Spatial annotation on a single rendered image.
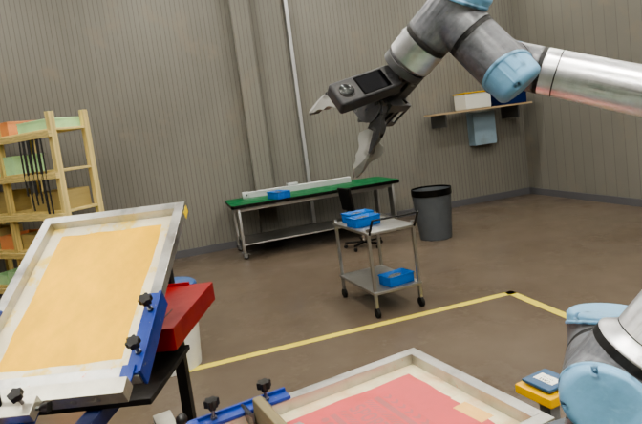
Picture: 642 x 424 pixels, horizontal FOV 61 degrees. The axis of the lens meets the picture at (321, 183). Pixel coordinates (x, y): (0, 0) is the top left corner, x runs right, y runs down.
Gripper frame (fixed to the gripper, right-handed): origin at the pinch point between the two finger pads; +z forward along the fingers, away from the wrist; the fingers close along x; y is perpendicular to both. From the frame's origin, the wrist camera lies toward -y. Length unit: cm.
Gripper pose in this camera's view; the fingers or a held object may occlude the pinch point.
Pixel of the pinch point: (329, 145)
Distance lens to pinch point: 96.3
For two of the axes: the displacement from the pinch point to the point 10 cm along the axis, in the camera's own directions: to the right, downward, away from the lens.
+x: -5.3, -7.8, 3.4
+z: -5.5, 6.2, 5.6
